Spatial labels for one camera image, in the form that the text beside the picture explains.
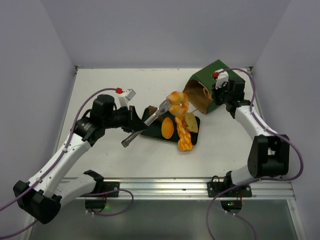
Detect dark green tray gold rim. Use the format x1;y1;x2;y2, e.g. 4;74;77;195
140;107;201;146

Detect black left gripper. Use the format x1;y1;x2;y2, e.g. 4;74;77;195
103;104;148;133

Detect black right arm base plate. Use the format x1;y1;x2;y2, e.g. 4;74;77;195
206;175;253;198

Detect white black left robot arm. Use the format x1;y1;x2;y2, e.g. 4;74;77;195
13;89;147;224

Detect tan sliced fake bread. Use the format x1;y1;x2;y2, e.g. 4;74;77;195
184;112;199;133

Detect aluminium front mounting rail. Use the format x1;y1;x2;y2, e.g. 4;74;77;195
62;177;293;201

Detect orange braided fake bread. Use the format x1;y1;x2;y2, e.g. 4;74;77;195
174;116;194;152

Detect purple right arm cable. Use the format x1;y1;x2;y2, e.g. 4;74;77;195
206;68;305;240

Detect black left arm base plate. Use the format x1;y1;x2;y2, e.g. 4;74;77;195
100;181;120;198

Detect green paper bag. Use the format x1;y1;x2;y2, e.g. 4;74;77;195
182;59;229;114

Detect orange oval fake bread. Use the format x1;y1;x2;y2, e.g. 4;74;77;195
161;117;174;139

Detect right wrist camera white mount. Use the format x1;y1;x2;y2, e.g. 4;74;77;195
212;69;229;89

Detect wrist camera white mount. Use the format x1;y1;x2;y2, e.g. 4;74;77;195
212;69;229;89
115;87;136;109

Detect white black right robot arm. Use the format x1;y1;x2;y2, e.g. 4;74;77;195
212;76;290;197

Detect orange ring fake bread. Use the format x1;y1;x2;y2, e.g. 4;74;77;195
166;91;189;116

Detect metal serving tongs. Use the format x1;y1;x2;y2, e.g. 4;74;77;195
121;99;171;148

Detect brown fake chocolate bread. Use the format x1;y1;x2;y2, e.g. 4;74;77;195
148;105;164;123

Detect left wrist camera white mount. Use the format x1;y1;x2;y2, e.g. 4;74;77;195
115;87;136;109

